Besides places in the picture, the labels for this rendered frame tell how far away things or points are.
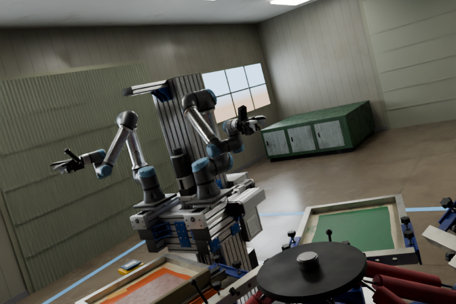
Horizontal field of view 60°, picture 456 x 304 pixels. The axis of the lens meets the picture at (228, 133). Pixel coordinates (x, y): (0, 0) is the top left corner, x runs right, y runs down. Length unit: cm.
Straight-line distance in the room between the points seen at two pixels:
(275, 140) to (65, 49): 485
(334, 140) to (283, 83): 300
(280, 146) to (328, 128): 124
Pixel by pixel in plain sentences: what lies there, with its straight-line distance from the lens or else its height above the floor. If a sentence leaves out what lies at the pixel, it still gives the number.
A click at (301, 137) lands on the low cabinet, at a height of 48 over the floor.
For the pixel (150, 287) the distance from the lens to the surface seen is 230.
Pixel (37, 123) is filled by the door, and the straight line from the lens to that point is 607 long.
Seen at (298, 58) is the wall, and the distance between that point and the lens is 1066.
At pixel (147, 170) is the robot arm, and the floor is 147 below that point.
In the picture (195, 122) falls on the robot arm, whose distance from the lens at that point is 230.
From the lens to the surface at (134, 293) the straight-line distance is 231.
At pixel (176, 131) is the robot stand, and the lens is 271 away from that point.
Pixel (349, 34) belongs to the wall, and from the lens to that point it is 1018.
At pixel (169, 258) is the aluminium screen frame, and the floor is 98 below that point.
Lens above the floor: 185
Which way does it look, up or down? 6 degrees down
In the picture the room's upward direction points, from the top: 15 degrees counter-clockwise
